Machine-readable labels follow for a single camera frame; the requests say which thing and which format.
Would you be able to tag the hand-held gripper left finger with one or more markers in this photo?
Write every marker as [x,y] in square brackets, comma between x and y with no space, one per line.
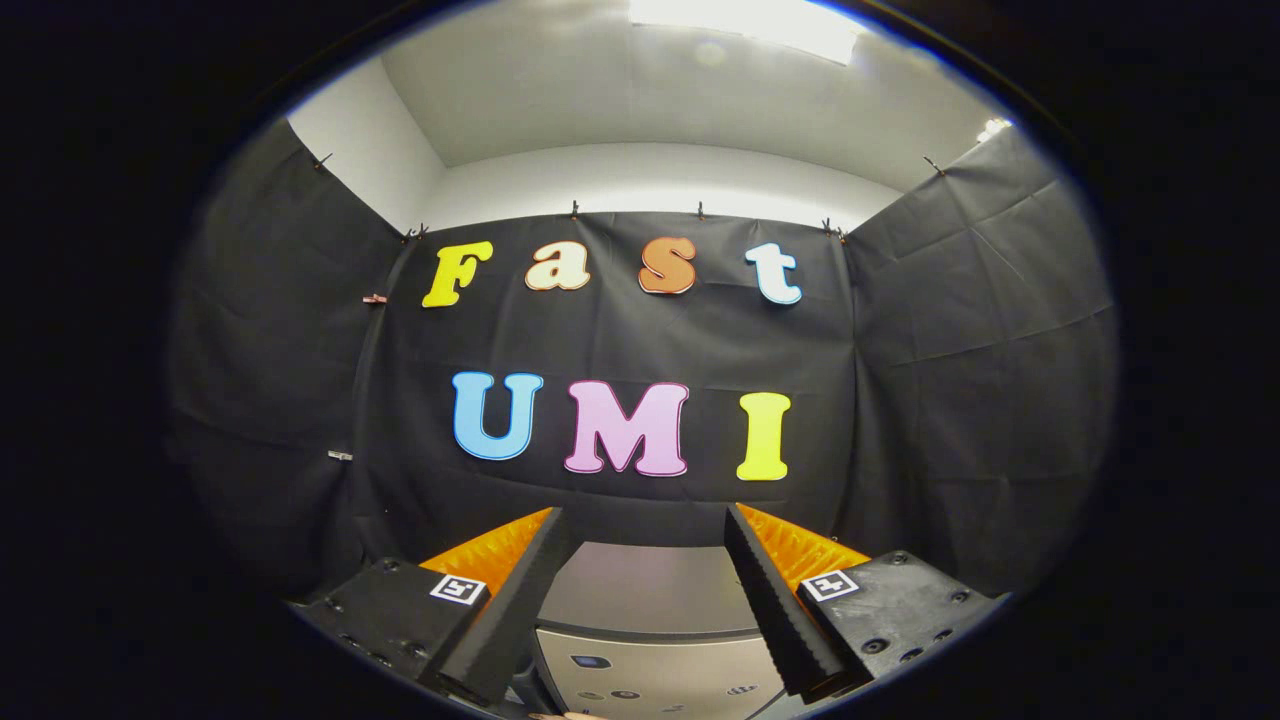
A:
[515,620]

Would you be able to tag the grey washing machine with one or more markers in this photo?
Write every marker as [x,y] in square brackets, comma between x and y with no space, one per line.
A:
[660,670]

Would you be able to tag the ceiling light panel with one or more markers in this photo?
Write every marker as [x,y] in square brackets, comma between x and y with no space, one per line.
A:
[750,25]

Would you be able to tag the black backdrop cloth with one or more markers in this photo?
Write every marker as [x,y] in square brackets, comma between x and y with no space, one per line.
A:
[640,340]

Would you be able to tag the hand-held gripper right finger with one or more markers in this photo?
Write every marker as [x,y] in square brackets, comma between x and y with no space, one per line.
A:
[775,610]

